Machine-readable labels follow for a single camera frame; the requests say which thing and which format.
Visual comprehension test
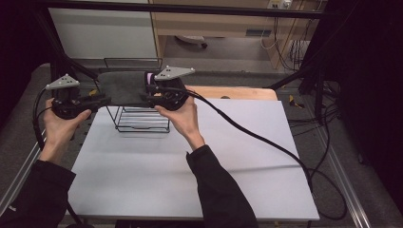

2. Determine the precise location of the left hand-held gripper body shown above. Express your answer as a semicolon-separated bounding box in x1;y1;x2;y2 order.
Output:
45;73;89;121

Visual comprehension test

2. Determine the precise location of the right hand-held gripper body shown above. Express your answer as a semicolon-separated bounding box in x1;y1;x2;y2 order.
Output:
154;66;196;112

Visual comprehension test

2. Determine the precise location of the black wire rack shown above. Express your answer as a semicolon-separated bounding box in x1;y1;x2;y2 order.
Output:
106;104;172;134

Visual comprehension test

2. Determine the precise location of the dark grey cloth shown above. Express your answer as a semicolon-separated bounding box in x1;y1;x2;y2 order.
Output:
96;70;157;108

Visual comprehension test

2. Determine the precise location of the person's left hand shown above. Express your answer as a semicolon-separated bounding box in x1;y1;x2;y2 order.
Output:
39;98;93;166

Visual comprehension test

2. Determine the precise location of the person's right hand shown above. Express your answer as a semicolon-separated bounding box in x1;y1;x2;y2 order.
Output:
154;94;206;152

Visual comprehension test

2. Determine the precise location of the office chair base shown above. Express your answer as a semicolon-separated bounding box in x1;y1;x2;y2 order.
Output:
175;34;209;49

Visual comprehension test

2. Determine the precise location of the white cabinet panel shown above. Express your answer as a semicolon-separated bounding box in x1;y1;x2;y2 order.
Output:
48;0;159;60

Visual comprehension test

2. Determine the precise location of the wooden board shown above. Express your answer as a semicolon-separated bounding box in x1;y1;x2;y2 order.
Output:
185;85;278;102

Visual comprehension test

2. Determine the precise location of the light wooden desk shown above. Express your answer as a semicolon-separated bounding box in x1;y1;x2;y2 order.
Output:
148;0;321;69

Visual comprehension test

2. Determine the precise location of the white power strip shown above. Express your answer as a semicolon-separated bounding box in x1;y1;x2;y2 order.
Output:
267;0;293;10

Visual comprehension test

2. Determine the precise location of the black curtain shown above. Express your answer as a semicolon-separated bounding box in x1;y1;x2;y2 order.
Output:
308;0;403;217

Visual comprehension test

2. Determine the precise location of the aluminium rail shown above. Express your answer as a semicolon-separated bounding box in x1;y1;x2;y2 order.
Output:
317;131;373;228
0;137;48;208

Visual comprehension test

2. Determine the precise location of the black metal frame bar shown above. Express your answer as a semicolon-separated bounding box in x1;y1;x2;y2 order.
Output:
39;0;329;20

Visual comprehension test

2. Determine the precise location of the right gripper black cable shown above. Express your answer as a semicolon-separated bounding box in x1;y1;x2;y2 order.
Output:
155;85;349;221

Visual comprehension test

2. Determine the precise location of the bundle of black floor cables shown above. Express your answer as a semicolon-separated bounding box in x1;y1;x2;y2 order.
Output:
286;79;343;188

